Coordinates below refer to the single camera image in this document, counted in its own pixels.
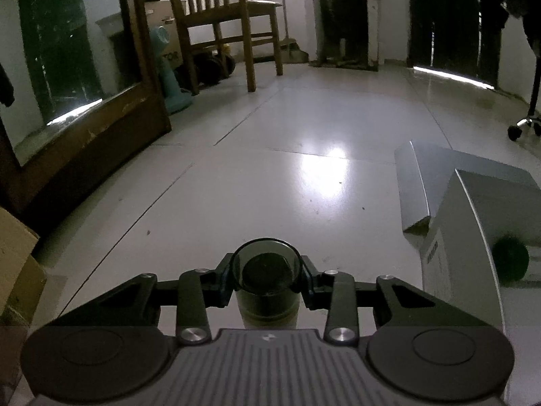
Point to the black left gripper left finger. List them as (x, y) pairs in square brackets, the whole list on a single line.
[(199, 289)]

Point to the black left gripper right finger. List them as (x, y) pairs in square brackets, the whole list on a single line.
[(335, 292)]

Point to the clear cup with dark lid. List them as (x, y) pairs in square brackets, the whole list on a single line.
[(266, 273)]

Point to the grey box lid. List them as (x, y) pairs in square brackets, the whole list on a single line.
[(424, 171)]

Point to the open white cardboard box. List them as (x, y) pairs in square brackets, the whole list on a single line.
[(456, 257)]

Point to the brown cardboard box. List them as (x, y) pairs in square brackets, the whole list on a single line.
[(22, 278)]

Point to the teal floor fan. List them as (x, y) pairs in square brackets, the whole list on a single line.
[(176, 98)]

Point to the wooden framed mirror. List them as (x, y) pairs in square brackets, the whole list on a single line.
[(79, 98)]

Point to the office chair chrome base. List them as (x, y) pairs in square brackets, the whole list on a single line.
[(531, 120)]

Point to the broom with dustpan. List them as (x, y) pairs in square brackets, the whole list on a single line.
[(291, 51)]

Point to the wooden slat-back chair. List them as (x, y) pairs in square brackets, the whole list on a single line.
[(211, 25)]

